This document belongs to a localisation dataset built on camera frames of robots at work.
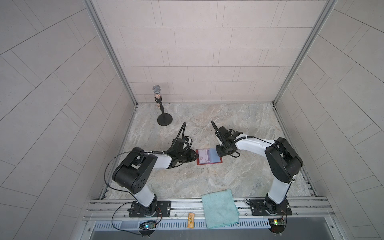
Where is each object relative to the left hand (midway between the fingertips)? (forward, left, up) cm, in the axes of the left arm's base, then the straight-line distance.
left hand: (201, 155), depth 89 cm
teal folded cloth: (-28, -9, +2) cm, 30 cm away
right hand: (+2, -11, -2) cm, 11 cm away
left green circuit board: (-34, +23, +5) cm, 42 cm away
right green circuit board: (-34, -35, 0) cm, 49 cm away
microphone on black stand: (+26, +26, +1) cm, 37 cm away
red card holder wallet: (-1, -4, +1) cm, 5 cm away
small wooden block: (-33, +5, +2) cm, 34 cm away
